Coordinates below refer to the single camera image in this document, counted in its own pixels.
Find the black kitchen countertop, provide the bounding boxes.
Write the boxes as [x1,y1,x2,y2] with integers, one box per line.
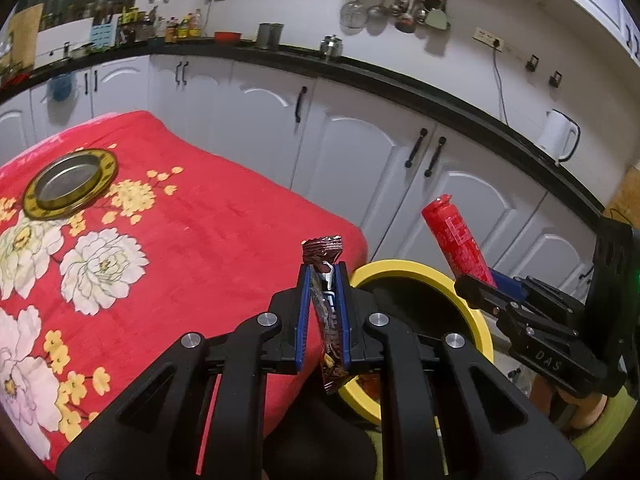
[0,42,606,216]

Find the white power socket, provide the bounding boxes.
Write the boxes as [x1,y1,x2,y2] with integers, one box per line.
[472,27,513,53]

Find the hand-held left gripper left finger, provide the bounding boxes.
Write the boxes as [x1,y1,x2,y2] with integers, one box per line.
[55,262,313,480]

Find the white base cabinets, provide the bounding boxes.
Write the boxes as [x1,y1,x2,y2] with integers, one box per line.
[0,55,601,301]

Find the person's right forearm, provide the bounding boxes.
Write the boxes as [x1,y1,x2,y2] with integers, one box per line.
[530,375,608,428]

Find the dark brown snack wrapper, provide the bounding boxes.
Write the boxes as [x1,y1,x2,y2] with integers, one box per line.
[301,235,353,396]

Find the white electric kettle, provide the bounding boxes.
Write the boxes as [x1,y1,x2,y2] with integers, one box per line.
[537,109,581,163]

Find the black power cable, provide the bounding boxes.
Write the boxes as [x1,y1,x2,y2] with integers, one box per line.
[492,47,508,123]

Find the yellow rimmed trash bin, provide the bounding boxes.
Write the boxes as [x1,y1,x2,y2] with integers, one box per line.
[340,259,495,423]

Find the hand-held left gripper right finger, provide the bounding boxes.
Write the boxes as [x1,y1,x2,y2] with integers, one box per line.
[336,262,583,480]

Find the red tube packet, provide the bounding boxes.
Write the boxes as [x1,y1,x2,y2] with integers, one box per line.
[421,195,498,291]

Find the lime green stool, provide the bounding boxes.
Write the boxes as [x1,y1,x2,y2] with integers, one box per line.
[365,390,640,480]

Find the small metal teapot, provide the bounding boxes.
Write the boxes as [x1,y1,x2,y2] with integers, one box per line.
[320,35,345,61]

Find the group of oil bottles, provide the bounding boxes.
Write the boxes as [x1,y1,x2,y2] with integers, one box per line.
[165,10,203,43]

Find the red floral blanket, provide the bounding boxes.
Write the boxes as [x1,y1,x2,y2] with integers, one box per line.
[0,110,368,476]

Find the blue hanging basin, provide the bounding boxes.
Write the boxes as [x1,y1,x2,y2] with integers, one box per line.
[47,74,76,103]

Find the wooden cutting board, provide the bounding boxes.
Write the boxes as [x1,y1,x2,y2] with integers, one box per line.
[10,4,45,66]

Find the gold rimmed metal tray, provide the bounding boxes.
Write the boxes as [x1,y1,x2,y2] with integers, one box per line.
[22,148,118,220]

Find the blue knife holder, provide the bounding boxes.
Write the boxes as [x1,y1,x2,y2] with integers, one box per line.
[90,22,118,51]

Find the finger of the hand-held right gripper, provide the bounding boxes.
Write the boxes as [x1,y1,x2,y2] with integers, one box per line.
[455,274,531,328]
[490,271,586,321]

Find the brown wooden board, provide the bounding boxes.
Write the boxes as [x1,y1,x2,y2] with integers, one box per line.
[602,162,640,226]

